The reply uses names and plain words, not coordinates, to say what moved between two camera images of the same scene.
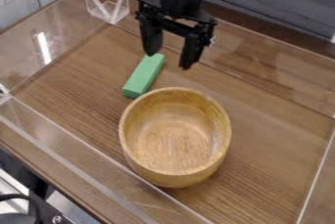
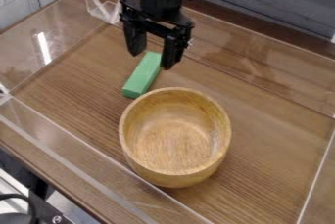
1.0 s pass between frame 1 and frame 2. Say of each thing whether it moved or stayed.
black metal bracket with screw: stayed
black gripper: moved
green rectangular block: stayed
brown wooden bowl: stayed
